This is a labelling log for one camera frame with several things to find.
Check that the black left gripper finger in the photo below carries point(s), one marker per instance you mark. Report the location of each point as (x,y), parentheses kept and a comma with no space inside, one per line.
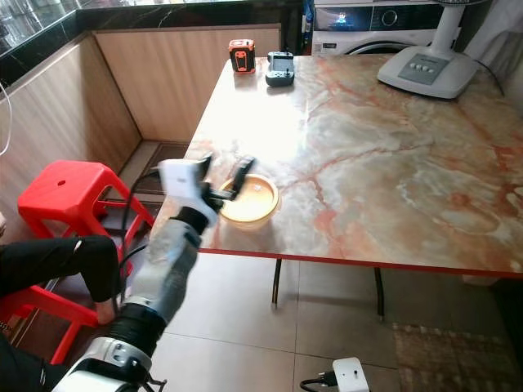
(207,164)
(243,180)

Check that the orange translucent plastic bowl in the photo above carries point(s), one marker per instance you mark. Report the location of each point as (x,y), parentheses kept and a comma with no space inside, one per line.
(259,206)

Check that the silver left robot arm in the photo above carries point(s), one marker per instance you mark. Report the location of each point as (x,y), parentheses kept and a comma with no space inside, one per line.
(163,273)

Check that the dark door mat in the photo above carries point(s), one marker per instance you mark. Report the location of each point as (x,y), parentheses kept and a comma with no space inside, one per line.
(163,167)

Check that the light wood counter cabinet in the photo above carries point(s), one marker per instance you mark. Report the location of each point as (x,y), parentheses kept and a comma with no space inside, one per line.
(172,82)

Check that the orange black handheld device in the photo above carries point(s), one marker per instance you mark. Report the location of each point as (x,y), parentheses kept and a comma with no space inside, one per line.
(242,55)

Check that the blue grey remote controller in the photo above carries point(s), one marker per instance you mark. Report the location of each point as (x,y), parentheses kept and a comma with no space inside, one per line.
(280,69)

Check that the marble top dining table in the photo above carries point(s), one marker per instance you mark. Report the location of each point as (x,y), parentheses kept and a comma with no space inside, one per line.
(376,180)

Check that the tall red plastic stool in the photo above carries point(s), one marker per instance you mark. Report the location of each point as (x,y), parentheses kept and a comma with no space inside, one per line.
(65,192)

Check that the white washing machine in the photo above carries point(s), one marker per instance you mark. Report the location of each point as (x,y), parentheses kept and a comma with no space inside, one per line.
(351,23)

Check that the person in black trousers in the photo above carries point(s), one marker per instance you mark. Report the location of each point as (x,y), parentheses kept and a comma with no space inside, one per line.
(41,261)

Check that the low red plastic stool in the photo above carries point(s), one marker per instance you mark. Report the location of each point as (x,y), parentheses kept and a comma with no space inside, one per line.
(49,300)

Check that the black stone countertop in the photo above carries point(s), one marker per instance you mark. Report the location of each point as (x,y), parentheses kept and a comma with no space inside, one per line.
(33,55)

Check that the white standing fan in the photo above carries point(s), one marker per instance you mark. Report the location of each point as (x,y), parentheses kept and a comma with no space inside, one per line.
(429,69)

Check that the brown patterned floor rug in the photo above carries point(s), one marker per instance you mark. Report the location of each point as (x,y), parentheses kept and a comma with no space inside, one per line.
(458,359)

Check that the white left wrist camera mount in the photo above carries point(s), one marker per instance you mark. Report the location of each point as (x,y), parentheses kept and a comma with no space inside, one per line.
(184,184)

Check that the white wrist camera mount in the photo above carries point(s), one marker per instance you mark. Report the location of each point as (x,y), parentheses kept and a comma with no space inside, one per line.
(350,374)
(184,184)

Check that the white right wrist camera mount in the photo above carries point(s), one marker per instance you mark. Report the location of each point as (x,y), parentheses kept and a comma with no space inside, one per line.
(350,374)

